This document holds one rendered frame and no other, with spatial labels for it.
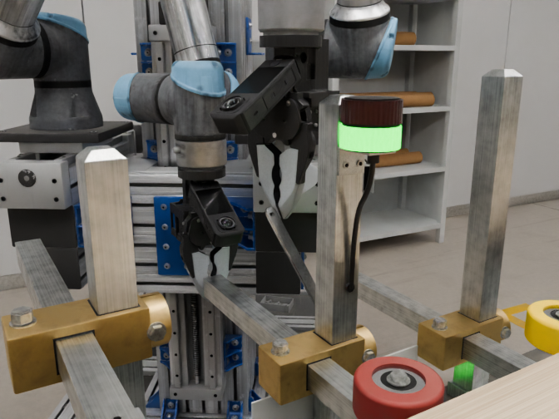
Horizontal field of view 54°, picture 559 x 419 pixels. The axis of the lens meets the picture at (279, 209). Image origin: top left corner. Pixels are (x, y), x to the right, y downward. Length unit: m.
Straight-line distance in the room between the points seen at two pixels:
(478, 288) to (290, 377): 0.31
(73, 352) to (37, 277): 0.18
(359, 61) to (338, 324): 0.61
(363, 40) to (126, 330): 0.76
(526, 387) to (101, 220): 0.40
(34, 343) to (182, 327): 0.96
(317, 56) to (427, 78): 3.17
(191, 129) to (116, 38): 2.34
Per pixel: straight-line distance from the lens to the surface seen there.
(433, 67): 3.79
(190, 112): 0.79
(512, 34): 4.65
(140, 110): 0.86
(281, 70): 0.61
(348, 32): 1.09
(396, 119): 0.54
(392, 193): 4.01
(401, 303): 0.87
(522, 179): 4.96
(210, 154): 0.80
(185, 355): 1.48
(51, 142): 1.21
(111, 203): 0.48
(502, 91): 0.74
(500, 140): 0.75
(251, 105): 0.57
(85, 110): 1.25
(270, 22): 0.63
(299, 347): 0.64
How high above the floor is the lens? 1.18
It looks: 15 degrees down
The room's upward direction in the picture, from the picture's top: straight up
